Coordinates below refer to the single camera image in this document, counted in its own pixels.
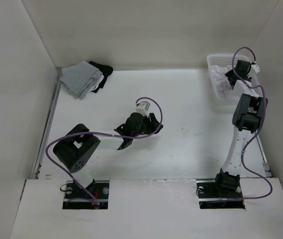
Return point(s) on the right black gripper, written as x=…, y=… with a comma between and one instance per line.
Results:
x=230, y=73

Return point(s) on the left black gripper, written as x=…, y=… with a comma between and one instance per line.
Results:
x=151, y=123

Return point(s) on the white tank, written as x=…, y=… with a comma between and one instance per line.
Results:
x=223, y=87
x=98, y=83

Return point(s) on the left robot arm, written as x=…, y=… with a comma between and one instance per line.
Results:
x=76, y=148

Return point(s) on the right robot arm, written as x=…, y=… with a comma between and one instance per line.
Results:
x=248, y=119

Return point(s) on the folded white tank top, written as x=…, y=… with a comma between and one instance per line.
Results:
x=98, y=83

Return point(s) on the folded black tank top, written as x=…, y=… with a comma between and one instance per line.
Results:
x=106, y=72

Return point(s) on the folded grey tank top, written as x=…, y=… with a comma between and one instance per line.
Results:
x=80, y=79

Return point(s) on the white plastic basket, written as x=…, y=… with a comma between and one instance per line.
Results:
x=225, y=100

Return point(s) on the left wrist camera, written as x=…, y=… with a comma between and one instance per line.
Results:
x=142, y=108

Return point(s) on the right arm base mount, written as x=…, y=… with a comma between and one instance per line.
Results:
x=211, y=198

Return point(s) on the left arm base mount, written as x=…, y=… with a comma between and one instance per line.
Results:
x=77, y=199

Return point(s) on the right metal table rail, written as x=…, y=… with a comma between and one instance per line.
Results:
x=264, y=159

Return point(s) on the metal table rail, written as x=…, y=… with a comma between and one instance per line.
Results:
x=264, y=159
x=47, y=126

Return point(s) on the left metal table rail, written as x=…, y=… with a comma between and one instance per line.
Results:
x=47, y=126

